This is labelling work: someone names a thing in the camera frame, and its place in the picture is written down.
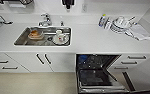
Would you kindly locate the steel paper towel dispenser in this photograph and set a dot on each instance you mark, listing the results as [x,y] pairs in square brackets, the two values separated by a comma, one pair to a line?
[17,2]

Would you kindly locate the black wall soap dispenser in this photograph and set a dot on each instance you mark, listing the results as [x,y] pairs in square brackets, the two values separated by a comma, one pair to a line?
[67,3]

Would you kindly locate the white drawer cabinet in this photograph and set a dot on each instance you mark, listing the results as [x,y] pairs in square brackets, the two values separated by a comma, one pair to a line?
[147,65]

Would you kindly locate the stainless steel dishwasher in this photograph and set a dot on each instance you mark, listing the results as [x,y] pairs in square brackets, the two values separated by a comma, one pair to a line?
[94,80]

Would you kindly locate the small metal sink dispenser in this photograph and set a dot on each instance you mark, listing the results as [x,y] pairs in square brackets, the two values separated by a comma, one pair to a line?
[61,23]

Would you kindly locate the stack of white dishes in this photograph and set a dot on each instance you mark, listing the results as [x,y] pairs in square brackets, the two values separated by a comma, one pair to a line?
[121,25]

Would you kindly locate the bowl with orange food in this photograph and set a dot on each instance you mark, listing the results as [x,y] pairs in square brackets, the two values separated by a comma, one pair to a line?
[35,34]

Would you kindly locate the small dark utensil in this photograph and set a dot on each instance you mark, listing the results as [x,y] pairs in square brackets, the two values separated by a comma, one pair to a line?
[7,21]

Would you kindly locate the small white container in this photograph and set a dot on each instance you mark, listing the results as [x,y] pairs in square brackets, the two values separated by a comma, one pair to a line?
[108,24]

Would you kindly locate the white base cabinet with doors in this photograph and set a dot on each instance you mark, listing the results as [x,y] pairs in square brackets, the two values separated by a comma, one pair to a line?
[26,63]

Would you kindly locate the chrome faucet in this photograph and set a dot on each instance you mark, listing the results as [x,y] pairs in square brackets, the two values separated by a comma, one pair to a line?
[45,20]

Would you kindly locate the blue dish soap bottle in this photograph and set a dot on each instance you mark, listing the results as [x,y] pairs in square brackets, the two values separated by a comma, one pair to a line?
[102,21]

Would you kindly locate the white wall outlet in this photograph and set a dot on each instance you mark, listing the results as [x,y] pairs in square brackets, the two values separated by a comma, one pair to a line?
[84,7]

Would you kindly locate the stainless steel sink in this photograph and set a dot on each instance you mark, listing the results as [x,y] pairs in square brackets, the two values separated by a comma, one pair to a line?
[21,42]

